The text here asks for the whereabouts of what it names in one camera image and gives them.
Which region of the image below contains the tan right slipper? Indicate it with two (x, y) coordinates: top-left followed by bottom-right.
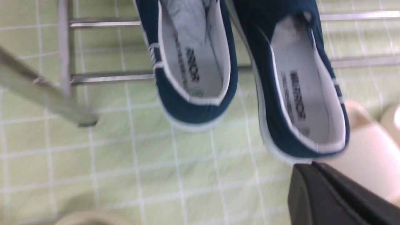
(55, 210), (133, 225)

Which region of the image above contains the cream left slipper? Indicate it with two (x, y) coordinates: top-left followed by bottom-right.
(325, 101), (400, 207)

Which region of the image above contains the green checkered tablecloth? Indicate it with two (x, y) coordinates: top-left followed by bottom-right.
(0, 0), (399, 225)

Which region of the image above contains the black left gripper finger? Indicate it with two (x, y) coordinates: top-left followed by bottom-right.
(287, 162), (400, 225)

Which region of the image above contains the navy slip-on shoe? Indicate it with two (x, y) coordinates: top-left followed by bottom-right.
(133, 0), (238, 132)
(226, 0), (350, 164)

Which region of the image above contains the metal shoe rack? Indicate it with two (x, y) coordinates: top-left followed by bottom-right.
(1, 0), (399, 132)

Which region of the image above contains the cream right slipper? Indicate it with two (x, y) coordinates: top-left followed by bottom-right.
(380, 104), (400, 141)

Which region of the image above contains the cream slipper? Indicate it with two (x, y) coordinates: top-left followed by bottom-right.
(325, 101), (400, 207)
(380, 104), (400, 141)

